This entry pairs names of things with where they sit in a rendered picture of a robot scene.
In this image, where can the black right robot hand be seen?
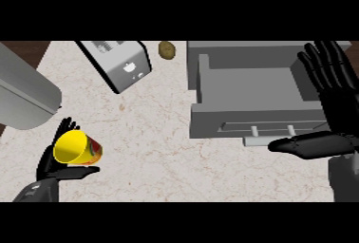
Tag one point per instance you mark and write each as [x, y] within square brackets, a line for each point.
[337, 104]

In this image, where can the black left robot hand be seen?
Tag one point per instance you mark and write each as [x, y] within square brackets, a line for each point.
[49, 164]

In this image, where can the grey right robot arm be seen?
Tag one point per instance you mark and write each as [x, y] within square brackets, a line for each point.
[344, 177]

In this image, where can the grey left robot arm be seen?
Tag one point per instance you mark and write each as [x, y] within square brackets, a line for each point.
[38, 191]

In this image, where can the yellow cup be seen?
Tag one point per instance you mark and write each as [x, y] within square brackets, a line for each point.
[77, 148]

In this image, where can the grey drawer front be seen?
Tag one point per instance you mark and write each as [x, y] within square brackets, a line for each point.
[252, 123]

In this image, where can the grey open drawer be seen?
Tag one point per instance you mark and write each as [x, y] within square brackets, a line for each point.
[250, 85]

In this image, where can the large grey rounded appliance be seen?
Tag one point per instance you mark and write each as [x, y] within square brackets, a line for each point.
[22, 95]

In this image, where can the grey cabinet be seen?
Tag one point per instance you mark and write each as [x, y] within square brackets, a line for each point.
[242, 50]

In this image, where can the silver toaster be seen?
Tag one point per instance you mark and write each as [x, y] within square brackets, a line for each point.
[124, 63]

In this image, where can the brown potato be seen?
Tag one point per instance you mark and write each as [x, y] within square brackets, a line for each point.
[167, 50]

